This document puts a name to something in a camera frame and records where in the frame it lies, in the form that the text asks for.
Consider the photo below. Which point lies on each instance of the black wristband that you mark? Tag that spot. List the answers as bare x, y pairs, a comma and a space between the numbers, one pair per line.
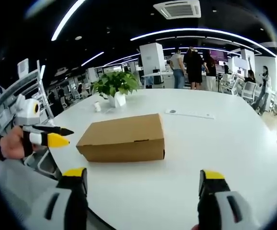
0, 148

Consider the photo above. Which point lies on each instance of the white mesh office chair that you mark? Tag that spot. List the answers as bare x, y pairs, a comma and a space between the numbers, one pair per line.
248, 89

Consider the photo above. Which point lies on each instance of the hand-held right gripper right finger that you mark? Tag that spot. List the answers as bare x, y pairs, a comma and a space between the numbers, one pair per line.
220, 206

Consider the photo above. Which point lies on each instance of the person's grey clothing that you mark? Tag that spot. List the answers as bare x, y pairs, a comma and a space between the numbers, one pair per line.
18, 187

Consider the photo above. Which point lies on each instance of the grey metal shelf rack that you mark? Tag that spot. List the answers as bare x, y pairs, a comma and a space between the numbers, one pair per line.
21, 83

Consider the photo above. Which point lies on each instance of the person's left hand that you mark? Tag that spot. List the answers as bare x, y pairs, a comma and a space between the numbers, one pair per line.
14, 143

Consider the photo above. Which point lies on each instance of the white background table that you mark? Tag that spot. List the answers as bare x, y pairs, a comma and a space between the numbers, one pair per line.
157, 80

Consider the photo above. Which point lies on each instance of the purple wall screen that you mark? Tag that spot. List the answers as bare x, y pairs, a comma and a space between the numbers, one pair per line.
218, 55

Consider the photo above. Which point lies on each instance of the brown cardboard shoe box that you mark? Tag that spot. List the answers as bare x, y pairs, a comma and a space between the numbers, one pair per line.
124, 139

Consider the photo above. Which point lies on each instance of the green potted plant white pot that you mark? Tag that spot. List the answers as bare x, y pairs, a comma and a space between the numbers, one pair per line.
115, 83

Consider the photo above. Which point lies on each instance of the white square pillar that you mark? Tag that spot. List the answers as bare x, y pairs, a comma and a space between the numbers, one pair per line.
151, 60

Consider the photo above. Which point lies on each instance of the ceiling air conditioner unit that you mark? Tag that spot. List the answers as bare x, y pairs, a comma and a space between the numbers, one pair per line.
178, 9

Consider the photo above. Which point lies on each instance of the person's right hand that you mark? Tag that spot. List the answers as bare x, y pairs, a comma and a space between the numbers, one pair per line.
195, 227

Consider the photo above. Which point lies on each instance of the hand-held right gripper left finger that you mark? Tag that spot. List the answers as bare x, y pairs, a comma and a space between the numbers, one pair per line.
57, 206

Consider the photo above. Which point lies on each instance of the small white roll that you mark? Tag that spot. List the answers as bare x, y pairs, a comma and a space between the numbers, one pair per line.
97, 106

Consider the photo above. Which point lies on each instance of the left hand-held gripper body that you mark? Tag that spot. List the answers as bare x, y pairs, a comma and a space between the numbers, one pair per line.
27, 112

